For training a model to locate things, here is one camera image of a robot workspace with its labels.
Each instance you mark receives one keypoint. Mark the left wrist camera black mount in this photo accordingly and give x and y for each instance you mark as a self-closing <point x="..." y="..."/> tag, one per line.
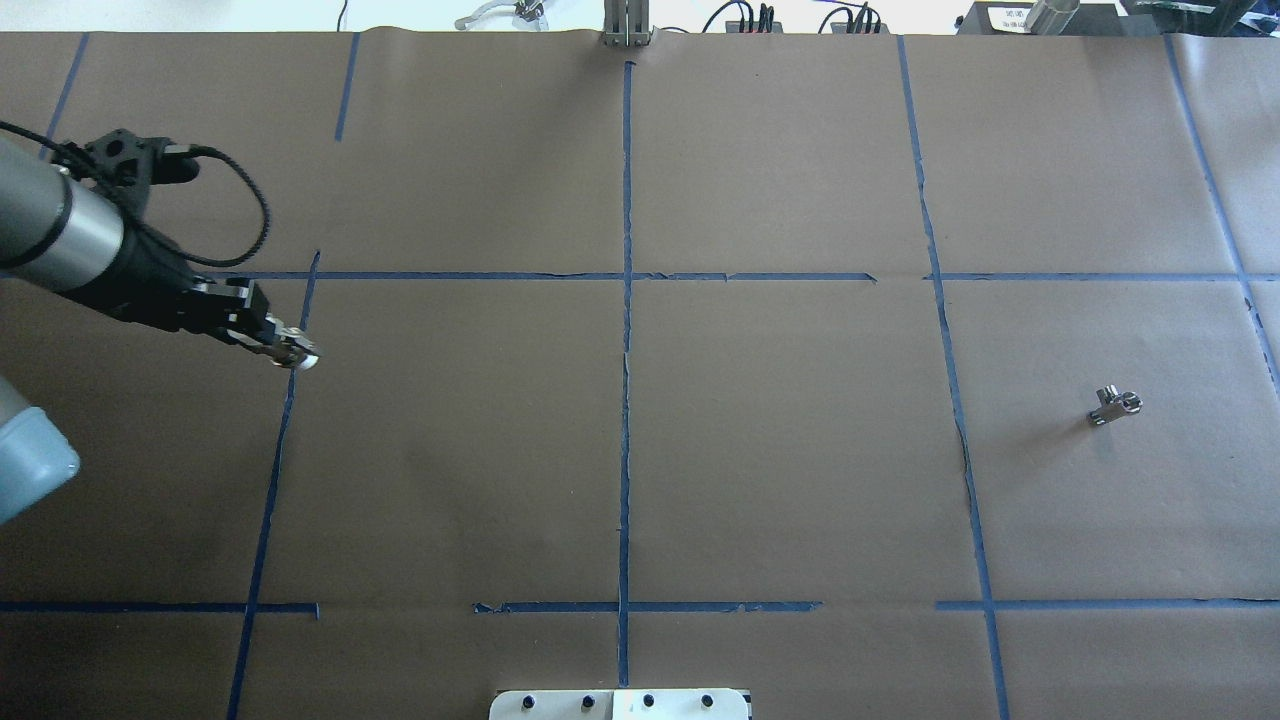
<point x="125" y="167"/>

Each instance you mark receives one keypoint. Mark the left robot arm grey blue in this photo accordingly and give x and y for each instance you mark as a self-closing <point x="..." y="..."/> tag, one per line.
<point x="74" y="225"/>

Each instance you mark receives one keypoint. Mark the aluminium frame post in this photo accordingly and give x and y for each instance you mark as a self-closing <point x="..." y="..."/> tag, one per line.
<point x="626" y="23"/>

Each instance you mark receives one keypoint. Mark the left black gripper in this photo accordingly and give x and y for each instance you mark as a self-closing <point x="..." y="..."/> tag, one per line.
<point x="150" y="281"/>

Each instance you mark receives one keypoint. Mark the brown paper table mat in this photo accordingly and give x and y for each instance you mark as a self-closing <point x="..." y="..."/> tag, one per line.
<point x="760" y="362"/>

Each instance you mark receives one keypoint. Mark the silver metal valve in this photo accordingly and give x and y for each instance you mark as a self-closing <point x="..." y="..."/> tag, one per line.
<point x="1113" y="405"/>

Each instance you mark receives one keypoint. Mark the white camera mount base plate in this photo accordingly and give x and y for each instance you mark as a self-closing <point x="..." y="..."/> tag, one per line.
<point x="623" y="703"/>

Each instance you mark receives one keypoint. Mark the black box with label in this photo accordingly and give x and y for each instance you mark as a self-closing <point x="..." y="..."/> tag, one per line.
<point x="1007" y="17"/>

